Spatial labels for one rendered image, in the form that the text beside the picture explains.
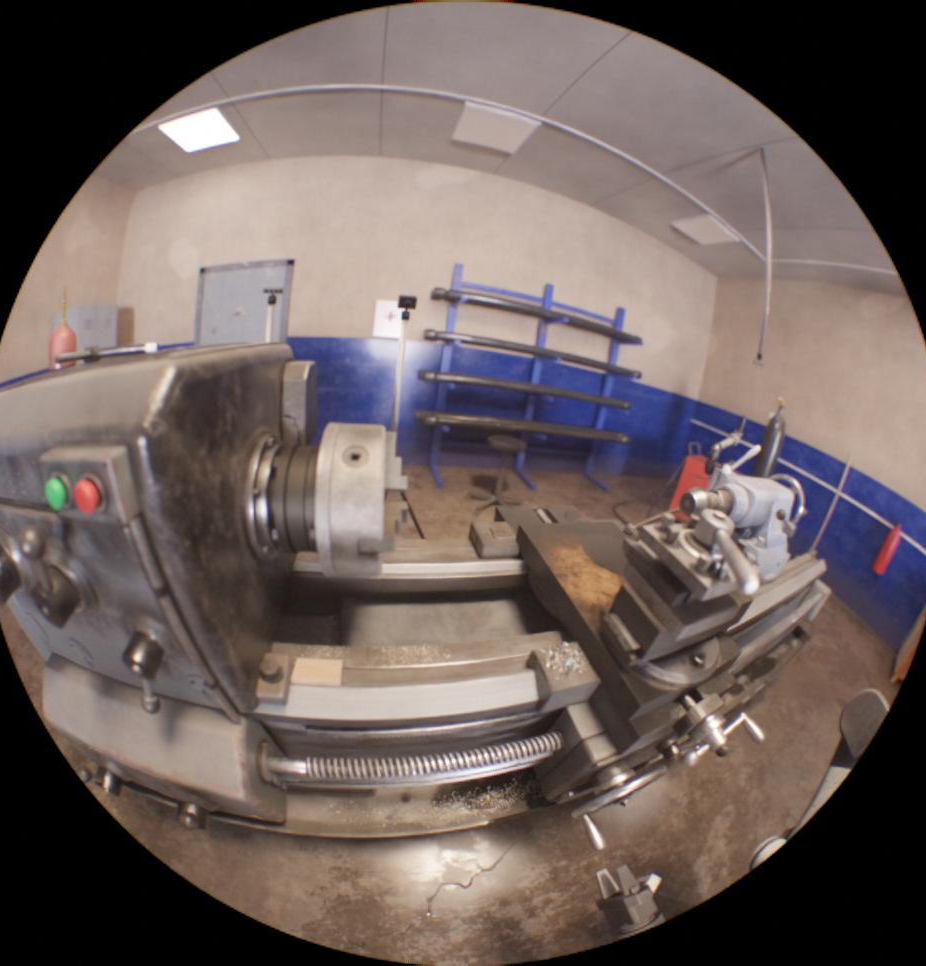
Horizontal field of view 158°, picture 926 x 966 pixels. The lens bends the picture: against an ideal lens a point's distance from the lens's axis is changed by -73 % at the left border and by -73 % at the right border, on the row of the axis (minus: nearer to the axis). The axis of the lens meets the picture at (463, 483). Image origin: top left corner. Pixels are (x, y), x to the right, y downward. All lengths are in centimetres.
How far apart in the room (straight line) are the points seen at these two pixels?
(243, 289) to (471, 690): 374
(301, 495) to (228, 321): 345
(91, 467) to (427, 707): 54
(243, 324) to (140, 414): 347
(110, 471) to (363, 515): 30
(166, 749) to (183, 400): 54
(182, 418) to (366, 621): 64
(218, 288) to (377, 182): 193
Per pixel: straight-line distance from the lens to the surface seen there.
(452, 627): 84
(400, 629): 83
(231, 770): 62
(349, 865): 136
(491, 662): 66
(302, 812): 99
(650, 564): 57
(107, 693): 76
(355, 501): 44
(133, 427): 33
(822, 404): 480
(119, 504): 34
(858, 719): 76
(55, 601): 48
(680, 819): 171
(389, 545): 47
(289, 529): 51
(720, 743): 70
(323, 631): 84
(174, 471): 35
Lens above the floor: 135
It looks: 23 degrees down
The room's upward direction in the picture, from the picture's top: 8 degrees clockwise
